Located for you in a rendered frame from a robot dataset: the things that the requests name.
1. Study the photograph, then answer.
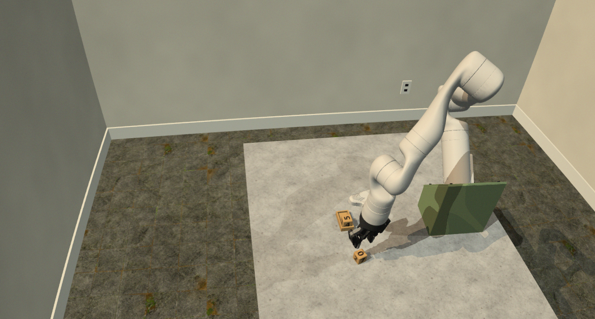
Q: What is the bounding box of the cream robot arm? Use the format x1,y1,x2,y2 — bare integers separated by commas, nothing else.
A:
348,51,504,226

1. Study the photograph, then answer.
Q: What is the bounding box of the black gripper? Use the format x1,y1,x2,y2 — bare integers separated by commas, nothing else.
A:
348,212,391,249

